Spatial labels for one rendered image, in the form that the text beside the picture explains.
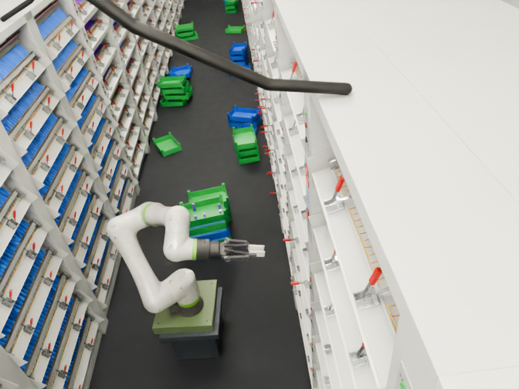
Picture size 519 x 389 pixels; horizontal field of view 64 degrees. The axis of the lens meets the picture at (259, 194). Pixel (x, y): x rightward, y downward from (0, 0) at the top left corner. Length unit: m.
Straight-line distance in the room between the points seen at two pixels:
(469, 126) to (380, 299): 0.34
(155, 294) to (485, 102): 1.73
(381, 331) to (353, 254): 0.18
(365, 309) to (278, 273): 2.13
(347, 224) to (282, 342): 1.73
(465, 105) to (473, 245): 0.37
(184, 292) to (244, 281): 0.75
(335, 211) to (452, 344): 0.56
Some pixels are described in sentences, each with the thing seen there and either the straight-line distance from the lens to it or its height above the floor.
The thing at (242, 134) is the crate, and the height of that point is 0.16.
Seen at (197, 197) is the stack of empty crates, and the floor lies 0.16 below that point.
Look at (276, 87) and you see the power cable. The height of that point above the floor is 1.85.
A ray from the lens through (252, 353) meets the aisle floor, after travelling 2.58.
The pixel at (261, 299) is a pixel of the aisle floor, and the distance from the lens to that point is 2.78.
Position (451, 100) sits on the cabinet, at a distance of 0.90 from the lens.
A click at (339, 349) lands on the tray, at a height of 1.16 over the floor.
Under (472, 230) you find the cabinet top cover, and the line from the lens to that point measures 0.60.
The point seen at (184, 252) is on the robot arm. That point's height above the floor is 0.97.
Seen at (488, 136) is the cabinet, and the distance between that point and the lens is 0.80.
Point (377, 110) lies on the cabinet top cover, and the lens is 0.84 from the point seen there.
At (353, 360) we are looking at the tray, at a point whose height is 1.38.
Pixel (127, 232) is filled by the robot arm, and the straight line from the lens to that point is 2.15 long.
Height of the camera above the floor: 2.20
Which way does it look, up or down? 38 degrees down
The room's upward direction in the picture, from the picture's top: 7 degrees counter-clockwise
